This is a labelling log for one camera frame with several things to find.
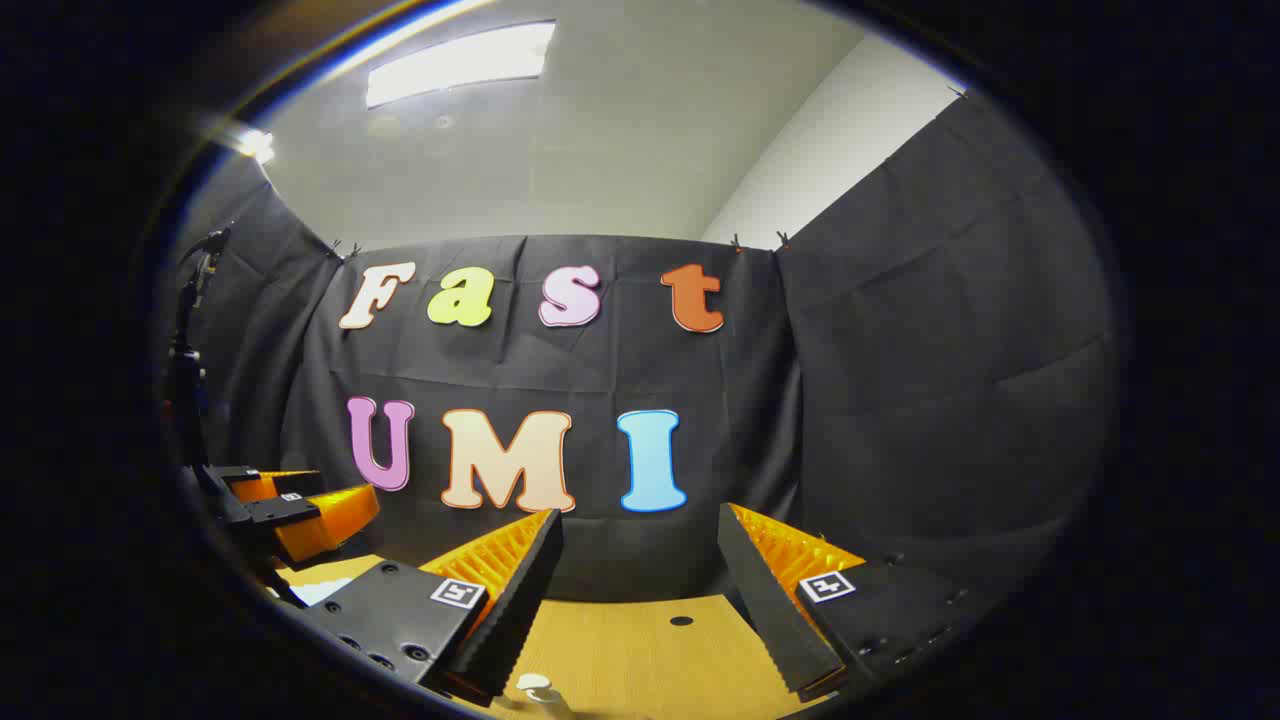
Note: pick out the white pump bottle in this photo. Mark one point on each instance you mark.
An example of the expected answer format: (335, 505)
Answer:
(533, 684)

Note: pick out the small ceiling light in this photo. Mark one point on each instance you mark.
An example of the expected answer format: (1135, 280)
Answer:
(256, 145)

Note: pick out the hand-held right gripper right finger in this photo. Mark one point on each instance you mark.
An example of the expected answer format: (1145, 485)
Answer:
(775, 620)

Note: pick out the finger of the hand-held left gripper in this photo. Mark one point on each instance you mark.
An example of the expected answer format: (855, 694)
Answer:
(270, 513)
(240, 476)

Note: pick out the rectangular ceiling light panel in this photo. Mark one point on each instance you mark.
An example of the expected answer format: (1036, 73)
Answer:
(460, 62)

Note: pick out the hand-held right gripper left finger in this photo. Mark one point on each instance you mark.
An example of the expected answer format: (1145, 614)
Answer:
(515, 620)

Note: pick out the black backdrop cloth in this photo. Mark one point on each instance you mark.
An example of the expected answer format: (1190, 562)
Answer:
(900, 400)

